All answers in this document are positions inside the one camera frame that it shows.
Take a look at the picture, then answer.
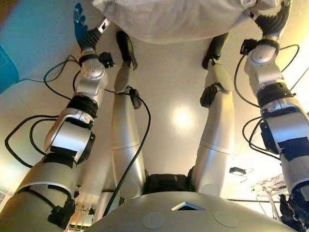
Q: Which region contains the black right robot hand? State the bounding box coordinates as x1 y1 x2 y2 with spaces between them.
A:
250 0 292 41

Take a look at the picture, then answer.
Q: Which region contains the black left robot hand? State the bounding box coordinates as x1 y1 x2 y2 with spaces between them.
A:
73 2 111 53

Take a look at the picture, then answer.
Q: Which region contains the white fringed cushion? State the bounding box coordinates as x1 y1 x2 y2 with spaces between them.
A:
93 0 288 45

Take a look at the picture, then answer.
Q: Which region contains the teal floor mat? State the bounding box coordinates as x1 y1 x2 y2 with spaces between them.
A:
0 43 20 95

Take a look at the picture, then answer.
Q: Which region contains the small black floor object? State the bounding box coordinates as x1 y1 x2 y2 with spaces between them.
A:
228 166 254 183

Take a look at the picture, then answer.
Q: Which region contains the dark blue denim garment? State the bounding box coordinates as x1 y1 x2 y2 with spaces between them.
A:
280 193 309 232

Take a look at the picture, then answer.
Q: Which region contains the grey robot torso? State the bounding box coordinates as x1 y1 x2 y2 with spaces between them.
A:
84 173 293 232

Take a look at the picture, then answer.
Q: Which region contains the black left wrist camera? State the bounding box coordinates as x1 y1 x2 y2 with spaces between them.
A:
98 52 116 68

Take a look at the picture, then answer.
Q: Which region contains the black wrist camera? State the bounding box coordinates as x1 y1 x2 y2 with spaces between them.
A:
98 52 116 68
240 38 258 55

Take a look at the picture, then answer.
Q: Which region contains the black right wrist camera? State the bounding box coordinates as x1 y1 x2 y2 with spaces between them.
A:
240 38 258 55

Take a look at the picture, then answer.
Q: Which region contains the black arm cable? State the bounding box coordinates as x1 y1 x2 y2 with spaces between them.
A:
29 117 60 157
248 120 267 152
242 117 282 161
4 115 60 169
43 55 82 101
233 54 260 108
277 44 301 73

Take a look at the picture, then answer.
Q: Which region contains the teal cable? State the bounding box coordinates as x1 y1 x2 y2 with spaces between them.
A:
16 59 73 83

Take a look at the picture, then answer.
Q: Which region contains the long black body cable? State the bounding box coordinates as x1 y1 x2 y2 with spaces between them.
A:
102 87 152 217

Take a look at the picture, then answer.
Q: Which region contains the white wire drying rack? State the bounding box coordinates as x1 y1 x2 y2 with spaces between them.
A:
251 175 290 218

